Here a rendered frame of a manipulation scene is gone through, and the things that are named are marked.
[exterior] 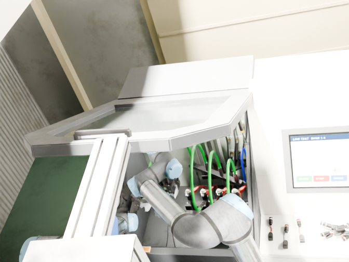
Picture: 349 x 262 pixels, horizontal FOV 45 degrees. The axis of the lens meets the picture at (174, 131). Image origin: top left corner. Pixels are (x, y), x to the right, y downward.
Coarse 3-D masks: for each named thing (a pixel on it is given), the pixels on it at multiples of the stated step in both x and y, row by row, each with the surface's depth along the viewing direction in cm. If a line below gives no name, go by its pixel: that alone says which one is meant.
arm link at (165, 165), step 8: (160, 152) 171; (168, 152) 172; (160, 160) 168; (168, 160) 167; (176, 160) 168; (152, 168) 166; (160, 168) 165; (168, 168) 164; (176, 168) 165; (160, 176) 165; (168, 176) 165; (176, 176) 167
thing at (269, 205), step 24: (336, 72) 185; (264, 96) 185; (288, 96) 181; (312, 96) 177; (336, 96) 174; (264, 120) 182; (288, 120) 180; (312, 120) 177; (336, 120) 175; (264, 144) 188; (264, 168) 195; (264, 192) 201
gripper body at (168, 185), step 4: (164, 180) 184; (168, 180) 184; (172, 180) 185; (176, 180) 189; (160, 184) 184; (164, 184) 184; (168, 184) 185; (172, 184) 184; (164, 188) 187; (168, 188) 185; (172, 188) 184; (168, 192) 187; (172, 192) 187
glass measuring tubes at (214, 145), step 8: (200, 144) 226; (208, 144) 222; (216, 144) 221; (200, 152) 231; (208, 152) 229; (216, 152) 226; (200, 160) 232; (208, 160) 231; (216, 160) 233; (216, 168) 234; (224, 168) 236
